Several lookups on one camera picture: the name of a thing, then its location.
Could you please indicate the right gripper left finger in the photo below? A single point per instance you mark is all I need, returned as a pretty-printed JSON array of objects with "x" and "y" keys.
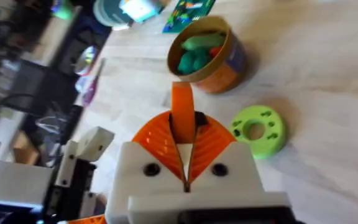
[{"x": 141, "y": 155}]

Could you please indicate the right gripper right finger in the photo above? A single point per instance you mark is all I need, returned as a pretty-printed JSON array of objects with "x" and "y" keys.
[{"x": 228, "y": 161}]

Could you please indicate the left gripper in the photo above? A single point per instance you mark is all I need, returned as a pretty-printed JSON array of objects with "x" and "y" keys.
[{"x": 70, "y": 189}]

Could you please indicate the orange ribbed wedge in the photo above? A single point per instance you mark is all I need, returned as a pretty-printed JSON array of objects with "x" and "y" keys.
[{"x": 182, "y": 109}]

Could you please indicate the green disc with holes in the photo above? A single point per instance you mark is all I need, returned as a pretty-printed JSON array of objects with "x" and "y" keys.
[{"x": 259, "y": 132}]

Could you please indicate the small cardboard box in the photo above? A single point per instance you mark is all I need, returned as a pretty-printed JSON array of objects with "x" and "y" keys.
[{"x": 26, "y": 149}]

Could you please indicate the black box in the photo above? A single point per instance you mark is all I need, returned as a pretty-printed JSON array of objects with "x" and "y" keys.
[{"x": 42, "y": 87}]

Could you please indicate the cardboard tub with toys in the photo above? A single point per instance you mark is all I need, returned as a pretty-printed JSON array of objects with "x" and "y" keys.
[{"x": 204, "y": 53}]

